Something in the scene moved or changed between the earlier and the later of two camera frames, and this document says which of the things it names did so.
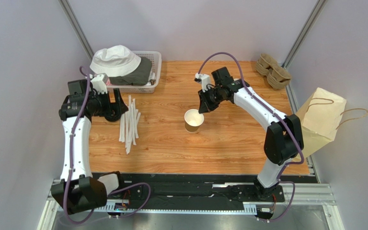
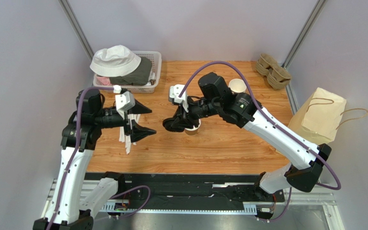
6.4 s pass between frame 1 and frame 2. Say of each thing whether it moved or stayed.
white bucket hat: stayed
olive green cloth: stayed
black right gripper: moved
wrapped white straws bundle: stayed
